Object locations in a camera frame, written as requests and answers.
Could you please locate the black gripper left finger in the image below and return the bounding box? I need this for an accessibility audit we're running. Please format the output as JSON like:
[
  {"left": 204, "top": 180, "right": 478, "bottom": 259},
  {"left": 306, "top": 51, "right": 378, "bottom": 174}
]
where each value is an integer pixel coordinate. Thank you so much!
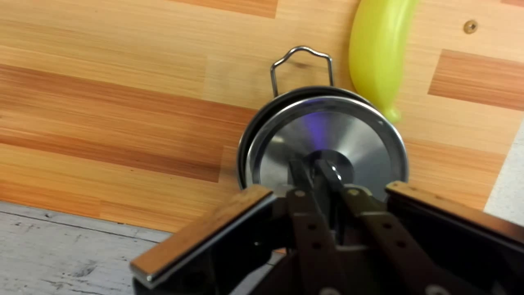
[{"left": 284, "top": 154, "right": 340, "bottom": 295}]

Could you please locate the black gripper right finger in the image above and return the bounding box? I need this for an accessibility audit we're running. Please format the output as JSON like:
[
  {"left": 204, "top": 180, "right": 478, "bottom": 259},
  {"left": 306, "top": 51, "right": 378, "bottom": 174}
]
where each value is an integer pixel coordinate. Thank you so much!
[{"left": 315, "top": 159, "right": 471, "bottom": 295}]

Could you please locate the silver pot lid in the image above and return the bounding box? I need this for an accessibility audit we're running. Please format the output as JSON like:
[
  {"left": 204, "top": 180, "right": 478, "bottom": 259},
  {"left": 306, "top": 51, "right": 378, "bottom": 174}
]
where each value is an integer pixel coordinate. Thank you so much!
[{"left": 235, "top": 44, "right": 378, "bottom": 190}]

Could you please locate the yellow-green toy banana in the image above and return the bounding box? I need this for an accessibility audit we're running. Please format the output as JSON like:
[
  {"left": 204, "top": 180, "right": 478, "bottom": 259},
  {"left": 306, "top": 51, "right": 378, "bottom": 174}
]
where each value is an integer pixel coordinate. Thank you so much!
[{"left": 348, "top": 0, "right": 422, "bottom": 123}]

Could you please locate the butcher block wooden counter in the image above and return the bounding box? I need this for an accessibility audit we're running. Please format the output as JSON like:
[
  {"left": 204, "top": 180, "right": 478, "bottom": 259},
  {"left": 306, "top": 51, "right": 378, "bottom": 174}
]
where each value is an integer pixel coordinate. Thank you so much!
[{"left": 0, "top": 0, "right": 524, "bottom": 235}]

